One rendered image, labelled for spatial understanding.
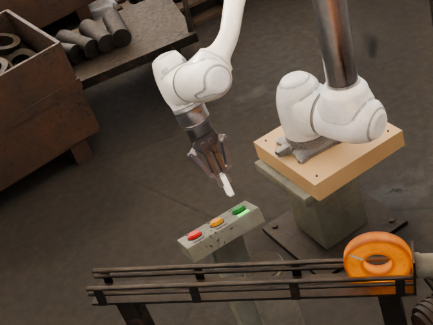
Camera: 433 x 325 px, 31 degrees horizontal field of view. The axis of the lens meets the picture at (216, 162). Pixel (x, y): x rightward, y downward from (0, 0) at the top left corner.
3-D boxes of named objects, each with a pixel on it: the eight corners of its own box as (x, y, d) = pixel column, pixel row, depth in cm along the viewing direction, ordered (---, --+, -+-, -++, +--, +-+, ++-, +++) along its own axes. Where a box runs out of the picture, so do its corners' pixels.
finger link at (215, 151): (203, 138, 222) (208, 136, 222) (221, 172, 225) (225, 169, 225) (208, 140, 218) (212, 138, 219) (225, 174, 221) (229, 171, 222)
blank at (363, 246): (392, 295, 186) (391, 285, 188) (424, 254, 176) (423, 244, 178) (332, 275, 184) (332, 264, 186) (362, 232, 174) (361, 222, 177)
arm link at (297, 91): (301, 111, 280) (288, 59, 267) (343, 122, 268) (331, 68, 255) (274, 137, 272) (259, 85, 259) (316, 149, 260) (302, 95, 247)
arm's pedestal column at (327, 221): (262, 231, 308) (241, 171, 290) (341, 180, 318) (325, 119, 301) (323, 283, 277) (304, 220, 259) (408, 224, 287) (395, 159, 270)
